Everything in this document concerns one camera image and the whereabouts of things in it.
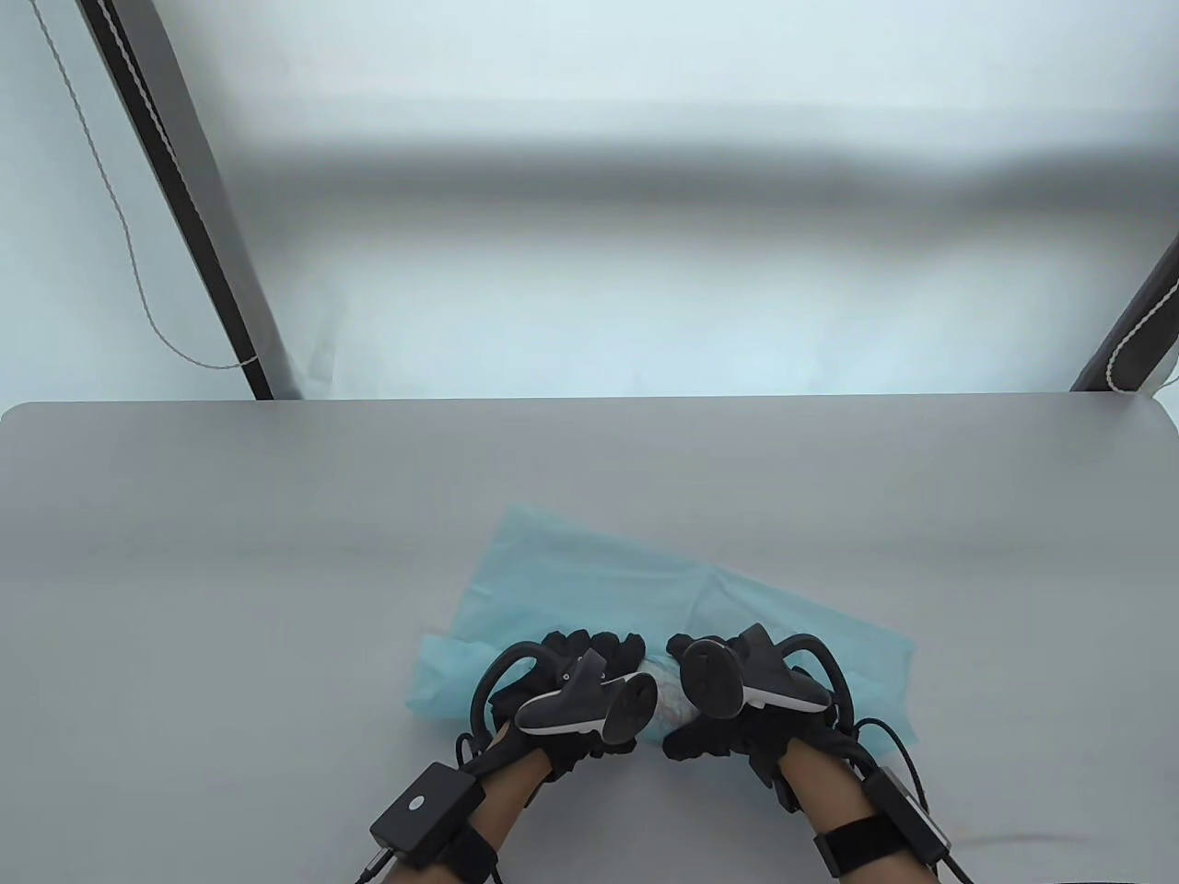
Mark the person's right forearm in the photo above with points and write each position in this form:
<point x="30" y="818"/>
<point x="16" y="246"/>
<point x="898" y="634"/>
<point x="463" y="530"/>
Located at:
<point x="829" y="783"/>

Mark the colourful floral cylinder can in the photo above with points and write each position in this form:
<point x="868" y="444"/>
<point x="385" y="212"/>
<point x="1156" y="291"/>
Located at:
<point x="671" y="704"/>

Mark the person's left forearm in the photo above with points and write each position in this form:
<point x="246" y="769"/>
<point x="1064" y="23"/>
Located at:
<point x="511" y="796"/>

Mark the dark metal frame pole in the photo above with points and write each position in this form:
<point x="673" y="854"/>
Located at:
<point x="184" y="184"/>
<point x="1138" y="331"/>

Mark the person's left hand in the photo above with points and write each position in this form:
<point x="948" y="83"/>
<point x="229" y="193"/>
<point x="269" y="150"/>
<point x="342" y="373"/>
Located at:
<point x="608" y="645"/>

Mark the black and white controller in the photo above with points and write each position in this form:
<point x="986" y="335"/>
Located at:
<point x="571" y="704"/>
<point x="709" y="677"/>

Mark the light blue gift wrapping paper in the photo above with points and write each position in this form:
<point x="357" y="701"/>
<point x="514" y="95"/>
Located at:
<point x="589" y="571"/>

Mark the black wrist sensor box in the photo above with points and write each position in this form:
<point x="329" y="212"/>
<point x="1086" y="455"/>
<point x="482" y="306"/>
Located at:
<point x="907" y="810"/>
<point x="424" y="810"/>

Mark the person's right hand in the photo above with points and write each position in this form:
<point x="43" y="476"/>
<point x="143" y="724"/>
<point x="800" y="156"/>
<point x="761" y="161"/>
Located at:
<point x="709" y="737"/>

